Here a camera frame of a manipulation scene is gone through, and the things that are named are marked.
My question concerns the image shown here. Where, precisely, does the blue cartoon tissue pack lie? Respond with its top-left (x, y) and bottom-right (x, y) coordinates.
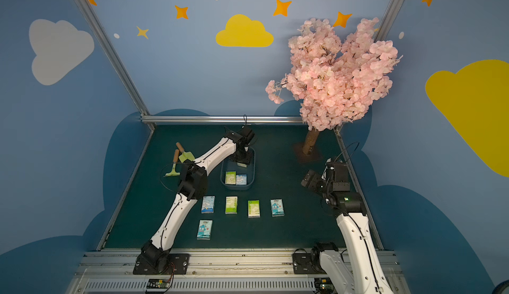
top-left (201, 196), bottom-right (216, 214)
top-left (270, 199), bottom-right (285, 217)

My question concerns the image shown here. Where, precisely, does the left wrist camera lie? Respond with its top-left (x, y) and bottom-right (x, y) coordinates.
top-left (238, 125), bottom-right (255, 146)

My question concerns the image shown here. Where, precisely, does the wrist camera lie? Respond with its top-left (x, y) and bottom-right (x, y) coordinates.
top-left (326, 161), bottom-right (351, 192)
top-left (238, 125), bottom-right (255, 146)

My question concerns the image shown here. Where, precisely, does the right green circuit board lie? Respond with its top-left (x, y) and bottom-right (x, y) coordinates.
top-left (314, 278), bottom-right (335, 294)

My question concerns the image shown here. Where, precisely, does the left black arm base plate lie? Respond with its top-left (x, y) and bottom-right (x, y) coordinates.
top-left (133, 253), bottom-right (190, 275)

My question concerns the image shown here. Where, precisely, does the aluminium front rail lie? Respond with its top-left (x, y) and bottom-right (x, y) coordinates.
top-left (65, 248), bottom-right (410, 294)

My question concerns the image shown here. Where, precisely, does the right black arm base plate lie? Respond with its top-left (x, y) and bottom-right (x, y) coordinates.
top-left (292, 252), bottom-right (326, 275)

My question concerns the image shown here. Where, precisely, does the blue plastic storage box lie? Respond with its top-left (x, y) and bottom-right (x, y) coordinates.
top-left (220, 148), bottom-right (256, 191)

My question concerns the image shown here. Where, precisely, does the pink blossom artificial tree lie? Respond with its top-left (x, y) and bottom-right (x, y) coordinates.
top-left (265, 18), bottom-right (400, 163)

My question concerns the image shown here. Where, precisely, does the green white tissue pack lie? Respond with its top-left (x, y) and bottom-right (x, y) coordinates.
top-left (225, 196), bottom-right (238, 215)

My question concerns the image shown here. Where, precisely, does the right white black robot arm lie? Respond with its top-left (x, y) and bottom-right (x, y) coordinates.
top-left (301, 169), bottom-right (393, 293)

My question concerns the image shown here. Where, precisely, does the green circuit board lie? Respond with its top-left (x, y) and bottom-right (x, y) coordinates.
top-left (314, 278), bottom-right (335, 294)
top-left (146, 279), bottom-right (172, 291)

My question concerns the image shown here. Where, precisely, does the left green circuit board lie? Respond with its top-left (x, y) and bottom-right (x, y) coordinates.
top-left (146, 279), bottom-right (172, 291)

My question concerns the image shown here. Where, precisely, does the aluminium back frame bar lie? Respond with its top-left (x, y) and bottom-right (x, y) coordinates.
top-left (141, 115), bottom-right (302, 124)

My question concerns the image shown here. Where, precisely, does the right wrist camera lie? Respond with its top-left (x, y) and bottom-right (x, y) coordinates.
top-left (326, 161), bottom-right (351, 192)

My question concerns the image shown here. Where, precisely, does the green trowel wooden handle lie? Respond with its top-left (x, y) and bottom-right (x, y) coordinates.
top-left (176, 142), bottom-right (196, 163)

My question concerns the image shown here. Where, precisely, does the green rake wooden handle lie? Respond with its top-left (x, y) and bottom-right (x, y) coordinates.
top-left (164, 149), bottom-right (180, 177)

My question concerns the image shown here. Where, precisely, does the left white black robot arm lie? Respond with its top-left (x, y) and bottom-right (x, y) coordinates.
top-left (133, 126), bottom-right (255, 275)

